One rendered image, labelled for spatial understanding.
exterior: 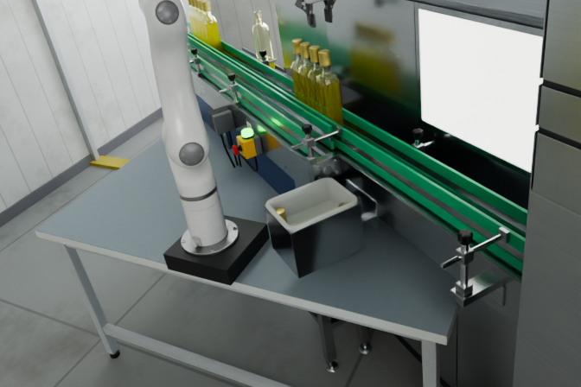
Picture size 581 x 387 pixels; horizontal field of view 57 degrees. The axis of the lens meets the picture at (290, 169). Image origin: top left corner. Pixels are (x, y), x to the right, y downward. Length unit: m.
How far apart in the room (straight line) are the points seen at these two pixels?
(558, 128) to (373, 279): 1.00
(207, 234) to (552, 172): 1.19
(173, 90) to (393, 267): 0.82
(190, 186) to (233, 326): 1.15
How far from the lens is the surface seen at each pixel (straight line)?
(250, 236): 1.77
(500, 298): 1.27
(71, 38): 4.40
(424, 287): 1.61
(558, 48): 0.70
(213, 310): 2.76
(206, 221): 1.70
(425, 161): 1.44
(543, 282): 0.87
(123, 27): 4.75
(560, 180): 0.76
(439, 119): 1.50
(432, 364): 1.65
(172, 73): 1.50
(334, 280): 1.64
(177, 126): 1.53
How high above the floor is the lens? 1.84
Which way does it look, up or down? 30 degrees down
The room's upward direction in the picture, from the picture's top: 10 degrees counter-clockwise
